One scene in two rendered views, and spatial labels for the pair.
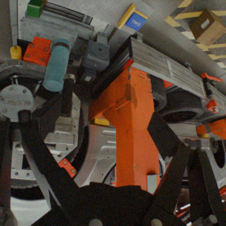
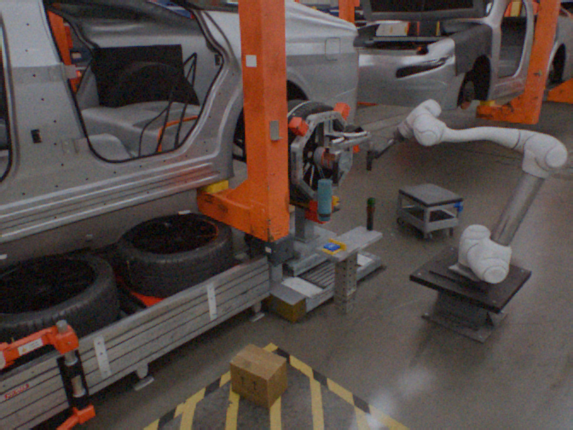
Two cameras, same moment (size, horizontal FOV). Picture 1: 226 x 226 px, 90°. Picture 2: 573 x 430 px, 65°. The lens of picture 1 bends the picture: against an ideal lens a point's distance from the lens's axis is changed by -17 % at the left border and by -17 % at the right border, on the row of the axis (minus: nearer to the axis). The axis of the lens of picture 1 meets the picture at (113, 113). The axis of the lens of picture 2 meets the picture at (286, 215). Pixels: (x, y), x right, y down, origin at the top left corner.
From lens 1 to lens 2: 2.40 m
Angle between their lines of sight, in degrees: 68
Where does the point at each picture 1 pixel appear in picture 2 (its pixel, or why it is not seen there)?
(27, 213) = not seen: hidden behind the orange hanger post
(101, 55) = (285, 243)
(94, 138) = (227, 161)
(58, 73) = (328, 189)
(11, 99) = (346, 160)
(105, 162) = (207, 134)
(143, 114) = (280, 190)
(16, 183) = (315, 107)
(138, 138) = (285, 166)
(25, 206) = not seen: hidden behind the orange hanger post
